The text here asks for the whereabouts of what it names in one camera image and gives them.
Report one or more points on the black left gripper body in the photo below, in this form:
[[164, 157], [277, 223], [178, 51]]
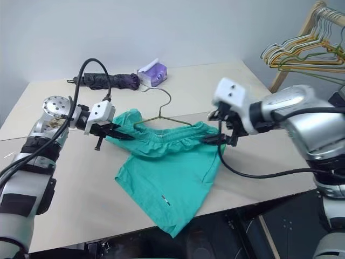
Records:
[[99, 129]]

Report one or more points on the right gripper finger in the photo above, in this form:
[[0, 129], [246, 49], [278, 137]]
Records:
[[218, 137], [215, 142]]

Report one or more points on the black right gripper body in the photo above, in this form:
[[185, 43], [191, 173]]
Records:
[[231, 124]]

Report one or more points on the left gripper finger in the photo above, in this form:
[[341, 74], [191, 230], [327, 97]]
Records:
[[120, 130], [118, 135]]

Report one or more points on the green shorts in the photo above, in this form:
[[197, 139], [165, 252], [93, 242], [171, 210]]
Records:
[[167, 175]]

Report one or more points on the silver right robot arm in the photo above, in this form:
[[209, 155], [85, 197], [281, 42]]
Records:
[[304, 121]]

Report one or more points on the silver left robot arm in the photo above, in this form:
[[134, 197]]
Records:
[[24, 172]]

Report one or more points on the folded dark purple umbrella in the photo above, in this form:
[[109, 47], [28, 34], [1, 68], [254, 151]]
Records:
[[107, 81]]

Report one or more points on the purple white tissue box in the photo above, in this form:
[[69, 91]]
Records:
[[153, 75]]

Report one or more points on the wooden clothes rack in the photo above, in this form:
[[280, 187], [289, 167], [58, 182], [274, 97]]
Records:
[[280, 78]]

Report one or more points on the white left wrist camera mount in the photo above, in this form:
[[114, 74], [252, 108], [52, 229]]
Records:
[[102, 110]]

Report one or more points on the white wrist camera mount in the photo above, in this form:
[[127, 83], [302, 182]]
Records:
[[102, 110], [234, 91]]

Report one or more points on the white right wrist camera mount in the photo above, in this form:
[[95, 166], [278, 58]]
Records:
[[234, 91]]

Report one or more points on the black base plate with screws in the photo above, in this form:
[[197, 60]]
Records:
[[291, 224]]

